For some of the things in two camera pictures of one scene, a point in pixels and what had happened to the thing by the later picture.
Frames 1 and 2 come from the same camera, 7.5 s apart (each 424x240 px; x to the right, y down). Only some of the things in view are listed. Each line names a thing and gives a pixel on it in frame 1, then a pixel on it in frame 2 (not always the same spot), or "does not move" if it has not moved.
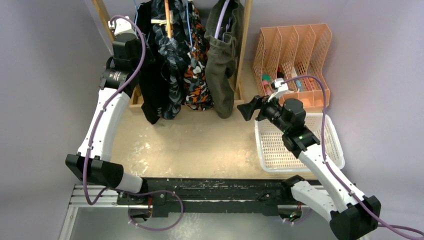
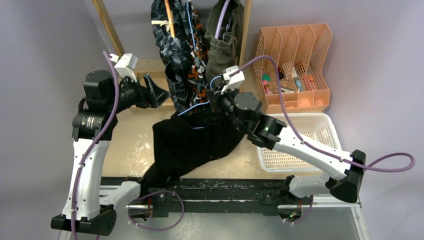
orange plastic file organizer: x=287 y=52 does not move
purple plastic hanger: x=223 y=11 does not move
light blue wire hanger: x=136 y=15 → x=201 y=103
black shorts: x=150 y=81 → x=189 y=142
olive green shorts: x=222 y=53 does not move
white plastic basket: x=274 y=156 does not move
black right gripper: x=247 y=110 → x=218 y=97
